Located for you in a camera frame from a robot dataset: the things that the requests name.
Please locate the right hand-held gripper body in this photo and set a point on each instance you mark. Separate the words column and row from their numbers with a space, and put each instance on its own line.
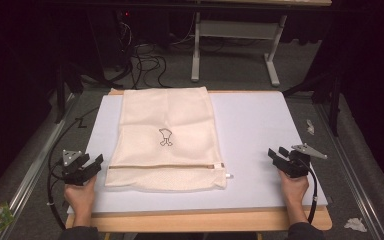
column 296, row 166

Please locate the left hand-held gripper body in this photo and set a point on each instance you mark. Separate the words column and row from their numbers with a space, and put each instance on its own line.
column 75, row 173

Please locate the cream mesh laundry bag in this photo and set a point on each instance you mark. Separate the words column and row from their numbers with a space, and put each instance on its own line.
column 180, row 113

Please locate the person's right hand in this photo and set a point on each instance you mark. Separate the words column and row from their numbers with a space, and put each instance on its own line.
column 295, row 190

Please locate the person's left hand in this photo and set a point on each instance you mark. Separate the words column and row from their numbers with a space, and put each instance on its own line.
column 81, row 198

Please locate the small white paper scrap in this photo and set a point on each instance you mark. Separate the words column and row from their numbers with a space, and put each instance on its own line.
column 310, row 127

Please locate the black metal stand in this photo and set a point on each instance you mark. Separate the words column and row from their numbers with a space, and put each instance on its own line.
column 335, row 100
column 60, row 93

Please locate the large crumpled white paper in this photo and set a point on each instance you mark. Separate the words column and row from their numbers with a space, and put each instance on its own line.
column 356, row 225

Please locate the wooden table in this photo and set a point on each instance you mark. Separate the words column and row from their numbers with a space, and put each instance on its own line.
column 196, row 221

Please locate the aluminium floor rail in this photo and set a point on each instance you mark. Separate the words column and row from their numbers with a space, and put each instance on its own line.
column 350, row 173
column 30, row 173

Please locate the white metal desk frame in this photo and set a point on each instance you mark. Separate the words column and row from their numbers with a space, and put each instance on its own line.
column 236, row 30

